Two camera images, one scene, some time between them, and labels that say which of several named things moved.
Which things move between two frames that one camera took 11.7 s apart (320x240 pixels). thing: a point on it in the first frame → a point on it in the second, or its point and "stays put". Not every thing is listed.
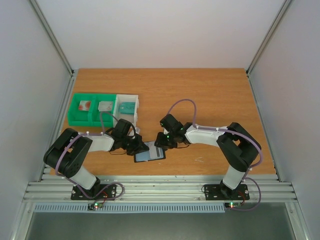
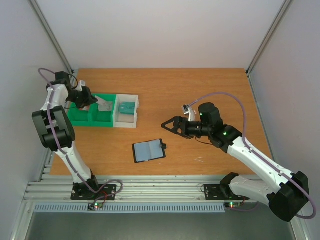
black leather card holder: x=154 y=153 stays put
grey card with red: x=105 y=106 stays put
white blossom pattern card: x=155 y=152 → x=103 y=105
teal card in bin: x=127 y=107 stays put
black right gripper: x=163 y=140 → x=181 y=127
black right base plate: x=221 y=192 stays put
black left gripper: x=139 y=143 → x=90 y=99
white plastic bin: x=132 y=118 stays put
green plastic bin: x=93 y=117 stays put
